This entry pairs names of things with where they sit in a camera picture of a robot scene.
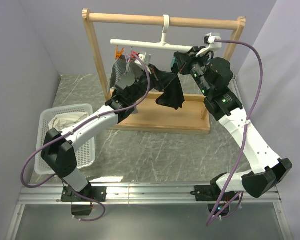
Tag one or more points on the wooden clothes rack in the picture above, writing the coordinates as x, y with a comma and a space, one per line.
193, 117

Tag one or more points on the grey striped underwear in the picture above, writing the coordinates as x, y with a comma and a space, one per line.
119, 68

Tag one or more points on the black underwear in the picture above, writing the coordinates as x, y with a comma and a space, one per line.
172, 96

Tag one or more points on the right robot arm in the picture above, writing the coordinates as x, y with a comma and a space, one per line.
212, 76

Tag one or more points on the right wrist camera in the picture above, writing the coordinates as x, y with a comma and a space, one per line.
211, 44

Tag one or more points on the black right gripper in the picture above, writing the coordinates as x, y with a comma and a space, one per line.
185, 60

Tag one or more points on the white cloth in basket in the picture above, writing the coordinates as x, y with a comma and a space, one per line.
66, 120

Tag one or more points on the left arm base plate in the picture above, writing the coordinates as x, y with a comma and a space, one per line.
97, 193

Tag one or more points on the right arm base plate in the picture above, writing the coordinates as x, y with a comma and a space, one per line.
209, 193

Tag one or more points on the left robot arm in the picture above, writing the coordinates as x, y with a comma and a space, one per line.
59, 149

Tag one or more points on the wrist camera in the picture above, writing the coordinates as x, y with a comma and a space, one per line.
143, 56
211, 44

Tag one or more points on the white plastic hanger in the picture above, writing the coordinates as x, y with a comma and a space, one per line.
162, 45

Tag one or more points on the aluminium rail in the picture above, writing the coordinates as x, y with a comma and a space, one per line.
117, 193

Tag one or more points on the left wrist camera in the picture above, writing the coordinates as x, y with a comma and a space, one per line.
143, 56

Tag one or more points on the purple clothes peg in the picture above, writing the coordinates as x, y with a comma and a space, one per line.
128, 60

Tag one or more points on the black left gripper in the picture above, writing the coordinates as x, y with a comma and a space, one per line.
151, 71

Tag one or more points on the orange clothes peg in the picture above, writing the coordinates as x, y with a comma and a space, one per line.
118, 53

